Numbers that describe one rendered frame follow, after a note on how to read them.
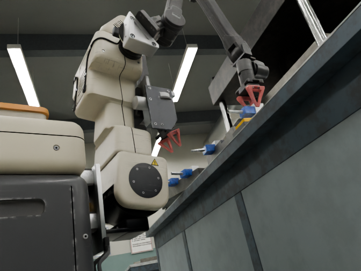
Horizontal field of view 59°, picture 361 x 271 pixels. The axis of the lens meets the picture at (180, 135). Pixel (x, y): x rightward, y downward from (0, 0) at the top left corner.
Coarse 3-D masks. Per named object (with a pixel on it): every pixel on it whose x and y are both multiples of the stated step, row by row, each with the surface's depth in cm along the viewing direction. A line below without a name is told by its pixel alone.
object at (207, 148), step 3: (213, 141) 124; (216, 141) 124; (210, 144) 123; (213, 144) 123; (204, 147) 123; (207, 147) 122; (210, 147) 122; (213, 147) 122; (192, 150) 121; (195, 150) 122; (198, 150) 122; (201, 150) 122; (204, 150) 123; (207, 150) 121; (210, 150) 121; (213, 150) 122; (204, 153) 123; (207, 153) 123; (210, 153) 124
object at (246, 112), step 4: (252, 104) 111; (260, 104) 111; (244, 108) 109; (248, 108) 109; (252, 108) 110; (256, 108) 110; (260, 108) 110; (228, 112) 108; (232, 112) 109; (236, 112) 109; (240, 112) 110; (244, 112) 109; (248, 112) 108; (252, 112) 109; (256, 112) 109; (240, 116) 112; (244, 116) 111; (248, 116) 111; (252, 116) 111
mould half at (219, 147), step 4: (232, 128) 108; (228, 132) 111; (232, 132) 108; (228, 136) 111; (232, 136) 108; (224, 140) 114; (228, 140) 111; (216, 144) 120; (220, 144) 117; (224, 144) 114; (216, 148) 120; (220, 148) 117; (216, 152) 121; (208, 156) 128; (212, 156) 124; (208, 160) 128; (208, 164) 128
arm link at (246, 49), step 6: (246, 48) 119; (246, 54) 118; (252, 60) 122; (234, 66) 123; (258, 66) 119; (264, 66) 121; (258, 72) 119; (264, 72) 120; (258, 78) 122; (264, 78) 122
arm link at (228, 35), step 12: (192, 0) 135; (204, 0) 128; (204, 12) 130; (216, 12) 126; (216, 24) 125; (228, 24) 125; (228, 36) 122; (240, 36) 123; (228, 48) 123; (240, 48) 119
